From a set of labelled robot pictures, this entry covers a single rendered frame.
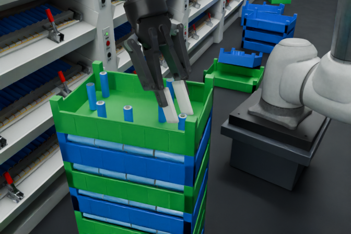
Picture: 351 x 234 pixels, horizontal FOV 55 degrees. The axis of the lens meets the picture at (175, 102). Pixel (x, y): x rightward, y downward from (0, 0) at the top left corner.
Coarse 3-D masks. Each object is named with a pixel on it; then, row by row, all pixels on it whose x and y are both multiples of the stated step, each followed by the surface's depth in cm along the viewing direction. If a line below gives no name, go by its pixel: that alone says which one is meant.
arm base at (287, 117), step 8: (256, 104) 124; (264, 104) 119; (248, 112) 122; (256, 112) 120; (264, 112) 119; (272, 112) 117; (280, 112) 116; (288, 112) 115; (296, 112) 116; (304, 112) 120; (272, 120) 117; (280, 120) 116; (288, 120) 115; (296, 120) 115
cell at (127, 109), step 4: (124, 108) 67; (128, 108) 67; (132, 108) 67; (124, 112) 67; (128, 112) 66; (132, 112) 67; (124, 116) 67; (128, 116) 67; (132, 116) 68; (124, 120) 68; (128, 120) 67; (132, 120) 68
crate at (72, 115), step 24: (96, 72) 83; (120, 72) 83; (72, 96) 75; (96, 96) 83; (120, 96) 83; (144, 96) 83; (192, 96) 80; (72, 120) 68; (96, 120) 66; (120, 120) 65; (144, 120) 74; (192, 120) 61; (144, 144) 66; (168, 144) 64; (192, 144) 63
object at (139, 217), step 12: (204, 180) 86; (72, 192) 80; (84, 204) 81; (96, 204) 80; (108, 204) 78; (120, 204) 78; (108, 216) 81; (120, 216) 80; (132, 216) 78; (144, 216) 77; (156, 216) 76; (168, 216) 75; (192, 216) 73; (156, 228) 78; (168, 228) 77; (180, 228) 76; (192, 228) 76
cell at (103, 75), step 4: (100, 72) 81; (104, 72) 80; (100, 76) 80; (104, 76) 80; (100, 80) 81; (104, 80) 80; (104, 84) 81; (108, 84) 82; (104, 88) 81; (108, 88) 82; (104, 92) 82; (108, 92) 82; (104, 96) 82; (108, 96) 83
